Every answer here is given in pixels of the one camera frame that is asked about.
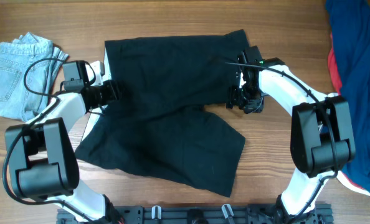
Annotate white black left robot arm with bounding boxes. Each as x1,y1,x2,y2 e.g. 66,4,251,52
2,60,125,223

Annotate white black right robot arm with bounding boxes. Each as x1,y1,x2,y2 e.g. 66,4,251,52
227,46,356,223

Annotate black shorts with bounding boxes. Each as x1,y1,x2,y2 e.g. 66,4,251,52
75,30,249,197

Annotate folded light blue jeans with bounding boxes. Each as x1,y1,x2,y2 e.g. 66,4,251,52
0,32,69,122

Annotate blue garment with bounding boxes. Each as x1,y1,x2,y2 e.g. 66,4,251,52
325,0,370,193

